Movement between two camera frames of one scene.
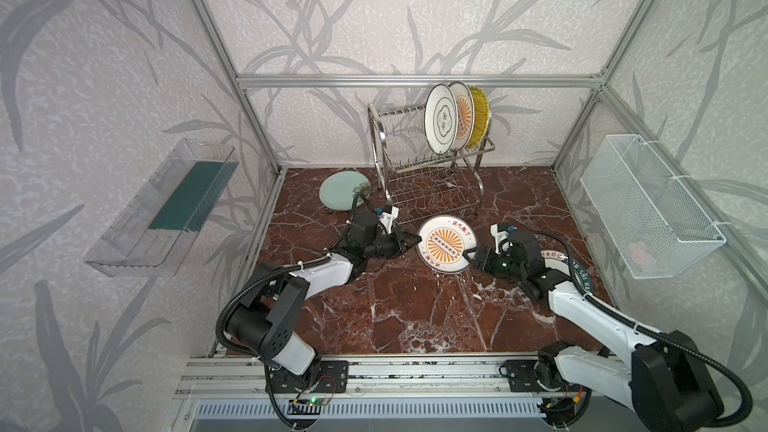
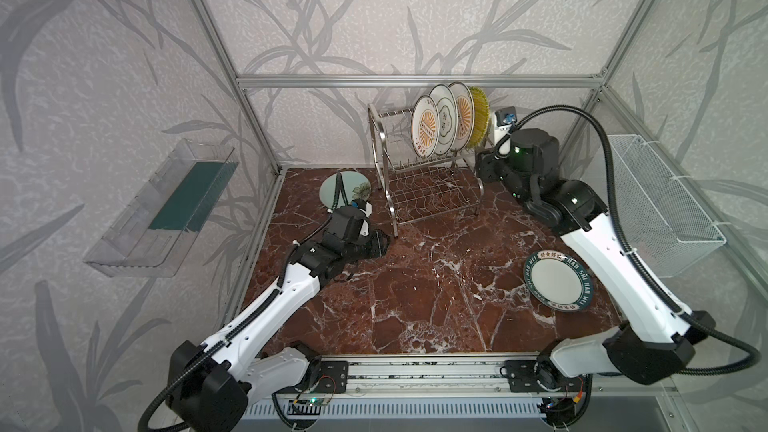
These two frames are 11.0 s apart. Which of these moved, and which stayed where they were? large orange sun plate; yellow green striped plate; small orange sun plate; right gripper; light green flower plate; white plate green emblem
Moved: right gripper; small orange sun plate
Stayed: white plate green emblem; light green flower plate; large orange sun plate; yellow green striped plate
